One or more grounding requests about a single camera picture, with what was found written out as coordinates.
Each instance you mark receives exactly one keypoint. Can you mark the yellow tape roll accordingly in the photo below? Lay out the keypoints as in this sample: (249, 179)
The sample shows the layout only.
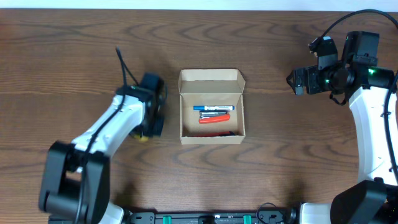
(139, 137)

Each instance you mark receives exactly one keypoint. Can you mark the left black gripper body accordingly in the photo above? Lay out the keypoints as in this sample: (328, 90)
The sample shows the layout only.
(156, 125)

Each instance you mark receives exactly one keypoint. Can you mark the red stapler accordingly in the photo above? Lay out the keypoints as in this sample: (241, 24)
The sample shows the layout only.
(213, 117)

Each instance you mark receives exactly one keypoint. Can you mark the red utility knife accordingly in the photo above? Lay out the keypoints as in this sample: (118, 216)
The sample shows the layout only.
(219, 134)

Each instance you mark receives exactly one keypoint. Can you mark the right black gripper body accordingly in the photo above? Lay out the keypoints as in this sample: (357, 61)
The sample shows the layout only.
(299, 80)

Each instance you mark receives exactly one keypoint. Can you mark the cardboard box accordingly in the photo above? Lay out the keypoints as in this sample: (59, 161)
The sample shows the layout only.
(211, 87)

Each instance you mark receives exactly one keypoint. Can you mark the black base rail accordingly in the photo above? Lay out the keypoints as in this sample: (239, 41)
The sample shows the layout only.
(266, 213)

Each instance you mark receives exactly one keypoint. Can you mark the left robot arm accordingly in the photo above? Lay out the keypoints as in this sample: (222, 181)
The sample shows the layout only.
(76, 180)

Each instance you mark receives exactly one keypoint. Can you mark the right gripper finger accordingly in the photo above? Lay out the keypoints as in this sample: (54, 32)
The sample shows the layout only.
(299, 90)
(290, 80)

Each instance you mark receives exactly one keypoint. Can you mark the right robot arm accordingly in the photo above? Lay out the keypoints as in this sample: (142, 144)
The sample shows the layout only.
(371, 94)

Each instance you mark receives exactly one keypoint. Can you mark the blue whiteboard marker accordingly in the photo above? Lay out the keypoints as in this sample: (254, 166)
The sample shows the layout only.
(213, 108)

